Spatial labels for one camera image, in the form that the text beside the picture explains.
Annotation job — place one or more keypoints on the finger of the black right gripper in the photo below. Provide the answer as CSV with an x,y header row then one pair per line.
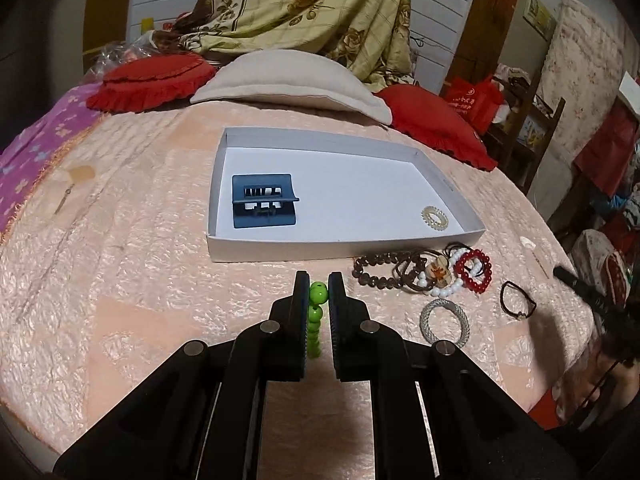
x,y
589,294

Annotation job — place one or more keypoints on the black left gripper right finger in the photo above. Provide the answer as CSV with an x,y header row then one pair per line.
x,y
435,413

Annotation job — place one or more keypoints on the right red ruffled cushion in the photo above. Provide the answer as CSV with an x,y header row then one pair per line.
x,y
430,120

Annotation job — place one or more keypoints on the left red ruffled cushion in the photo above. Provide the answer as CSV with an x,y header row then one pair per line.
x,y
150,83

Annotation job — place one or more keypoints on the beige pillow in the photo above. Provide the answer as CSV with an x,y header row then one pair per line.
x,y
294,78

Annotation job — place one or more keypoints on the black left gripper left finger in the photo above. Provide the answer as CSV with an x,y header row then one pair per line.
x,y
199,414

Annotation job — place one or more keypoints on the pink quilted bedspread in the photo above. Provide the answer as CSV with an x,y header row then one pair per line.
x,y
106,270

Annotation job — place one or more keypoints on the white cardboard tray box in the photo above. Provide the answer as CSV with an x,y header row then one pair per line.
x,y
356,195

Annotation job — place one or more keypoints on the white shell hairpin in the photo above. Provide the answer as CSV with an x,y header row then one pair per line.
x,y
532,255

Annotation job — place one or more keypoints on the blue plastic hair claw clip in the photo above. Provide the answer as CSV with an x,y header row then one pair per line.
x,y
260,200

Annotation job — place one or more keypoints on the wooden chair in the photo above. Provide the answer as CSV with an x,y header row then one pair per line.
x,y
519,142

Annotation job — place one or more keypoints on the purple floral sheet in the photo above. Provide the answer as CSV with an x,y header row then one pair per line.
x,y
38,148

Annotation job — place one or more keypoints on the red shopping bag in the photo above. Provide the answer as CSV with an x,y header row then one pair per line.
x,y
477,104

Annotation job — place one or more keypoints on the floral yellow quilt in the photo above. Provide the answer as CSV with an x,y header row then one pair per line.
x,y
371,38

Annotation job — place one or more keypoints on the red ruffled cushion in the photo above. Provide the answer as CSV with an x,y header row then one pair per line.
x,y
430,120
150,83

